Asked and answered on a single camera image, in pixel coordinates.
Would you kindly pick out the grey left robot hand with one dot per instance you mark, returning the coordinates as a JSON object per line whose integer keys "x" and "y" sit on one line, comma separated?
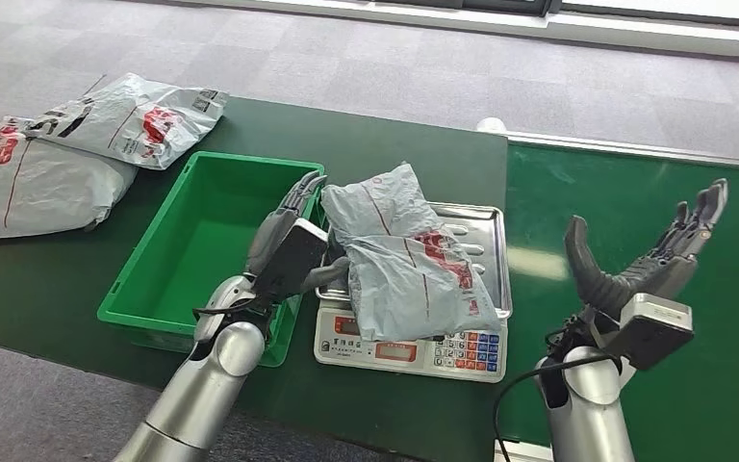
{"x": 267, "y": 239}

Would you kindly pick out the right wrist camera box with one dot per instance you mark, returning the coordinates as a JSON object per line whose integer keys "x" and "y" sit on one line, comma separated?
{"x": 653, "y": 328}

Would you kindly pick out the white black-lettered courier package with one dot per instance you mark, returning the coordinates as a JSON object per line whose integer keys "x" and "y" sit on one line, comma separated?
{"x": 121, "y": 121}

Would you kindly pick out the green plastic crate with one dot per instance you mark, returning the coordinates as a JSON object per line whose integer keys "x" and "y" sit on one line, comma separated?
{"x": 197, "y": 236}

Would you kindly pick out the large white courier package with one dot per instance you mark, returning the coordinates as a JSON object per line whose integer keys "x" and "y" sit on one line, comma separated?
{"x": 38, "y": 185}

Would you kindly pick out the grey red-print courier package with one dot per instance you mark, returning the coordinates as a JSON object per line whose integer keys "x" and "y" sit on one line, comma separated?
{"x": 408, "y": 280}

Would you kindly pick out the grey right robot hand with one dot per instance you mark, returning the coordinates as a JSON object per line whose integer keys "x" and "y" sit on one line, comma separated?
{"x": 656, "y": 271}

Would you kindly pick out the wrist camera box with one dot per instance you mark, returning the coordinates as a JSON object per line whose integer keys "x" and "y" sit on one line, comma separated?
{"x": 653, "y": 328}
{"x": 293, "y": 255}

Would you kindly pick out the steel weighing tray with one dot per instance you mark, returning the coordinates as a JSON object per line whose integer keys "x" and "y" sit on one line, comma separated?
{"x": 478, "y": 223}

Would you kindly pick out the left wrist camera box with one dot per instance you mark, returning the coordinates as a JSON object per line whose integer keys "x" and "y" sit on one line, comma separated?
{"x": 293, "y": 255}

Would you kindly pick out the white electronic scale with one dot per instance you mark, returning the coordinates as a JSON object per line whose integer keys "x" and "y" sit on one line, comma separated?
{"x": 420, "y": 371}

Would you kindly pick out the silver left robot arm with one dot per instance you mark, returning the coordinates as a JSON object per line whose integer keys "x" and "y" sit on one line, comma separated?
{"x": 204, "y": 395}

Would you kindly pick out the silver conveyor side rail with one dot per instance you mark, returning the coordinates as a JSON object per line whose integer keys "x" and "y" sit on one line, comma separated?
{"x": 631, "y": 152}

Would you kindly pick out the green conveyor belt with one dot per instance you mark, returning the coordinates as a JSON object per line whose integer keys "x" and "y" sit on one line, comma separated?
{"x": 599, "y": 191}

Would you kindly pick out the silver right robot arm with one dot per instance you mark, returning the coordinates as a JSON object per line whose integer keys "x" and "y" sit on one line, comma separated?
{"x": 589, "y": 414}

